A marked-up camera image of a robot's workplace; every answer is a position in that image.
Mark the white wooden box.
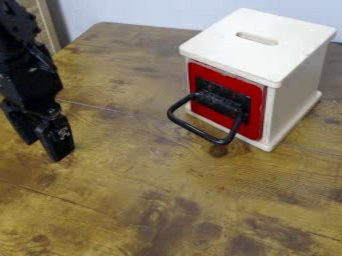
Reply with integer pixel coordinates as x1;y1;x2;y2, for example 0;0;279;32
179;8;337;151

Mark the black metal drawer handle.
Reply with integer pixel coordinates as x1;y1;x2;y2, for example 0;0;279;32
167;77;251;145

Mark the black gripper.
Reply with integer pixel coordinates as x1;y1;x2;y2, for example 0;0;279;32
0;49;75;162

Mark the red drawer front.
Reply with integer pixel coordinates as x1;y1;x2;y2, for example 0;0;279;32
187;62;266;140

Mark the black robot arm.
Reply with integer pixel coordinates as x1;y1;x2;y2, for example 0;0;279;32
0;0;75;162

